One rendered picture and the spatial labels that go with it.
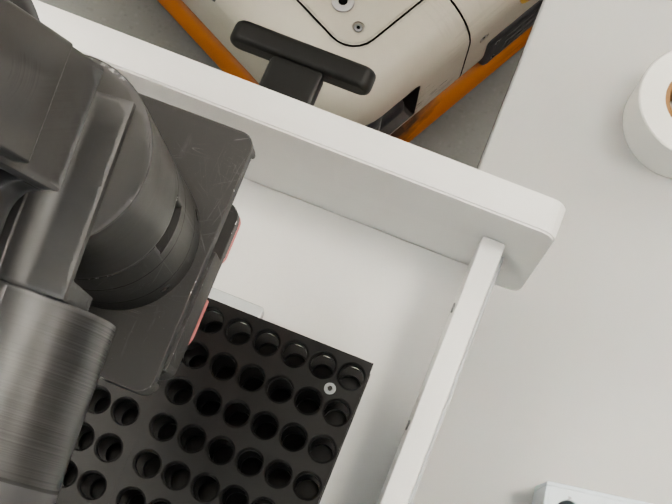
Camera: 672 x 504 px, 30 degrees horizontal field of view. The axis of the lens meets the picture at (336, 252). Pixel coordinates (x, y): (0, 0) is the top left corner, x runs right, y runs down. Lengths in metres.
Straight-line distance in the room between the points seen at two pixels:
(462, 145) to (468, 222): 0.98
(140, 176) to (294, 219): 0.32
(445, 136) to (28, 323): 1.27
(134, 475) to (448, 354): 0.16
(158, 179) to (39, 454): 0.08
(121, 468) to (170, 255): 0.19
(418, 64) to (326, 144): 0.76
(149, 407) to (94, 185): 0.25
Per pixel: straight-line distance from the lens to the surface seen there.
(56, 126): 0.32
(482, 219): 0.59
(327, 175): 0.62
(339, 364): 0.59
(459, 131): 1.59
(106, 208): 0.35
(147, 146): 0.36
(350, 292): 0.66
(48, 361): 0.35
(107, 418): 0.59
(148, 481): 0.58
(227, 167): 0.46
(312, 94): 0.61
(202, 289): 0.46
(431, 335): 0.66
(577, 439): 0.74
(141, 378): 0.45
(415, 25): 1.33
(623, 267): 0.76
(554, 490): 0.69
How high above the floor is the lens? 1.48
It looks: 74 degrees down
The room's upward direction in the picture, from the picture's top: 5 degrees clockwise
